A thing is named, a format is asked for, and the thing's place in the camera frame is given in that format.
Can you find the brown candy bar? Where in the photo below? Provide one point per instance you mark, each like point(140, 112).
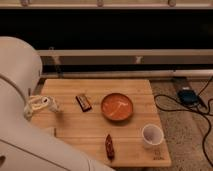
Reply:
point(83, 102)

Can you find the white metal rail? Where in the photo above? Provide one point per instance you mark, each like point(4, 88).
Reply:
point(128, 63)

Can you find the small dark brown bottle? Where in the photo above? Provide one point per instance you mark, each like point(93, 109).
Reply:
point(109, 148)

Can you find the orange bowl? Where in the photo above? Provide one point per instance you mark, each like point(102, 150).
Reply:
point(116, 107)

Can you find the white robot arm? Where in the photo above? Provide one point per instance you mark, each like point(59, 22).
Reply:
point(24, 147)

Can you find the wooden cutting board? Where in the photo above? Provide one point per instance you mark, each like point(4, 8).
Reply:
point(87, 131)

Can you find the black power adapter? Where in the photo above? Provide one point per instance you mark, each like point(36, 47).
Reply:
point(187, 97)

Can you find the white paper cup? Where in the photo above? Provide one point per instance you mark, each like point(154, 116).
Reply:
point(152, 136)

